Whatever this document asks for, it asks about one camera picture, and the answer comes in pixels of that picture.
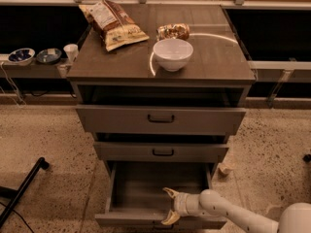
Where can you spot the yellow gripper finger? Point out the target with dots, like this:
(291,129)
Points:
(171,218)
(171,192)

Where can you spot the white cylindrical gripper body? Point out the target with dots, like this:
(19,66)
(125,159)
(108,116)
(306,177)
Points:
(180,204)

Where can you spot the grey bottom drawer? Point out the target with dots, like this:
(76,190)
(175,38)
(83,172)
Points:
(137,198)

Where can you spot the grey drawer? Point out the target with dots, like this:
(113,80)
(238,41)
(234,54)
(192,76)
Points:
(137,198)
(160,120)
(152,152)

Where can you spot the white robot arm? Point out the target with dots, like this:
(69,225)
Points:
(295,219)

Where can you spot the grey middle drawer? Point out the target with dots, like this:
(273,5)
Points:
(152,152)

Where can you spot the grey top drawer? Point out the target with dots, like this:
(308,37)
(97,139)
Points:
(160,120)

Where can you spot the grey wooden drawer cabinet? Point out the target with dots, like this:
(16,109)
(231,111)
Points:
(217,76)

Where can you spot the white ceramic bowl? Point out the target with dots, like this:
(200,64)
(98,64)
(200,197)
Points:
(172,54)

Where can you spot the shiny gold snack packet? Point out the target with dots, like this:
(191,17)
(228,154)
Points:
(173,31)

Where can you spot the black metal stand leg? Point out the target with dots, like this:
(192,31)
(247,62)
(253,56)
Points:
(14,195)

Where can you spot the brown yellow chip bag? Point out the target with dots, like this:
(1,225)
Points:
(115,27)

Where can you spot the white paper cup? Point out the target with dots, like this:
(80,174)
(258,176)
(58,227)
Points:
(71,51)

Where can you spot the dark teal bowl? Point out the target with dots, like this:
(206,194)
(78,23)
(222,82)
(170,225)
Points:
(49,56)

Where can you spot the low grey side shelf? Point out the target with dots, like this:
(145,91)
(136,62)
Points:
(34,70)

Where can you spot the blue patterned bowl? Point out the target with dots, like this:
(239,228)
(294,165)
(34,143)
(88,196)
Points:
(21,57)

